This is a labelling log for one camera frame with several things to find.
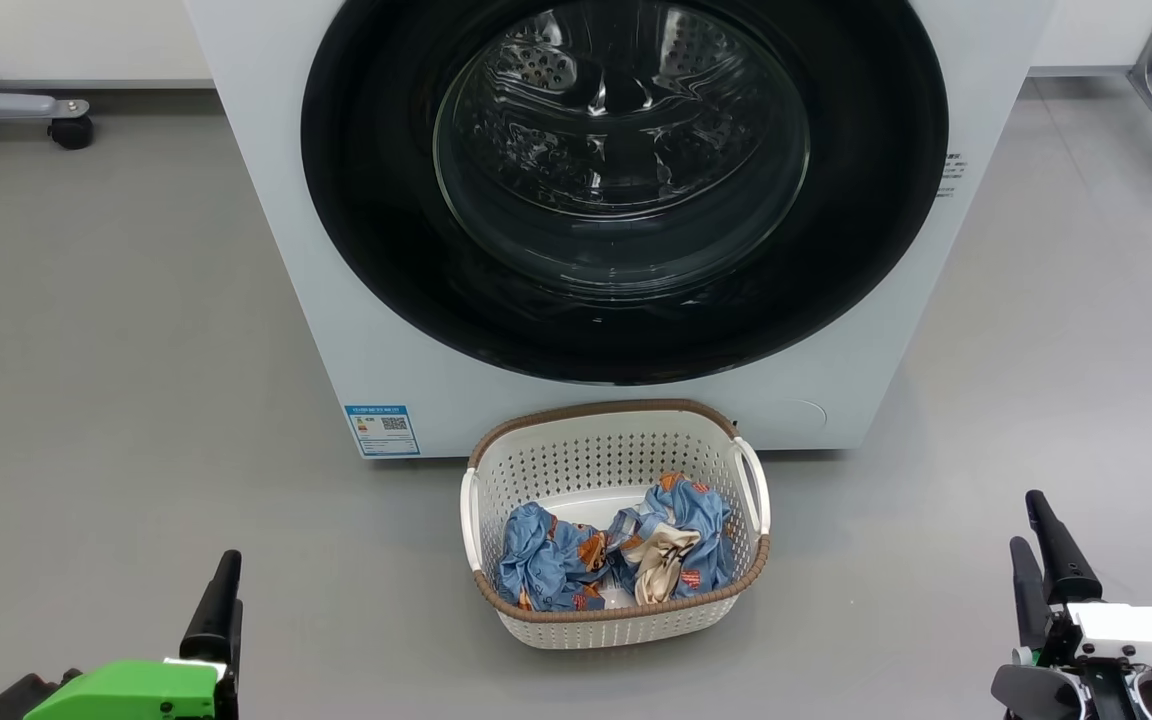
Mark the cream perforated laundry basket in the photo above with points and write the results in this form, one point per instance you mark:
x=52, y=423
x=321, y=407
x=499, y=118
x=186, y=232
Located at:
x=616, y=450

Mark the blue garment with cream lining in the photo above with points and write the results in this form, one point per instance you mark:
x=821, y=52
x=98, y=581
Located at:
x=701, y=520

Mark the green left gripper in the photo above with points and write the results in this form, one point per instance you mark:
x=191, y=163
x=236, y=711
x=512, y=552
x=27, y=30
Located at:
x=136, y=692

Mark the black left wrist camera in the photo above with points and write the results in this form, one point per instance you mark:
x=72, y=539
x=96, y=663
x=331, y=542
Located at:
x=21, y=698

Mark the black washing machine door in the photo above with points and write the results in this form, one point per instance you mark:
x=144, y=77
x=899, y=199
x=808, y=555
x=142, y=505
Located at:
x=366, y=200

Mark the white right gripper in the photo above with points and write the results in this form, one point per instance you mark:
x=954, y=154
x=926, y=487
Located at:
x=1146, y=635

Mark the blue bear print garment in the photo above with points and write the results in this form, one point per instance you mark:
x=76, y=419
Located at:
x=541, y=560

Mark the blue energy label sticker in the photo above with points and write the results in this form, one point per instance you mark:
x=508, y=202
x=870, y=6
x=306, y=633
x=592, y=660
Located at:
x=382, y=430

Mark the white front-load washing machine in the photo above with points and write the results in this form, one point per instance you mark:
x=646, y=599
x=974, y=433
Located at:
x=386, y=350

